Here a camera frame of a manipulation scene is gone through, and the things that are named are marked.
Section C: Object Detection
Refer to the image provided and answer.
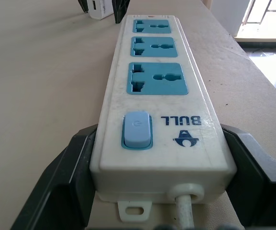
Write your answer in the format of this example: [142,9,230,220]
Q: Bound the white power strip blue sockets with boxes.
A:
[89,14,238,222]

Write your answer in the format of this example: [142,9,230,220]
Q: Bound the white power strip cord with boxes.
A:
[175,194,195,228]

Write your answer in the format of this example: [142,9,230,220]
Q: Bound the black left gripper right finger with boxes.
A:
[221,126,276,230]

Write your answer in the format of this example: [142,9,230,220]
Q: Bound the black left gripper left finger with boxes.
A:
[10,124,98,230]

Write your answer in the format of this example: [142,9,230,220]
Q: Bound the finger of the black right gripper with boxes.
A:
[77,0,89,13]
[112,0,132,24]

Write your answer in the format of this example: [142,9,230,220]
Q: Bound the glass door frame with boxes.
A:
[242,0,276,27]

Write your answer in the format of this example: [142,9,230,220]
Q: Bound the white charger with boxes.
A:
[87,0,115,20]

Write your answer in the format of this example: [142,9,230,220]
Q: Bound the white cabinet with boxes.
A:
[209,0,250,37]

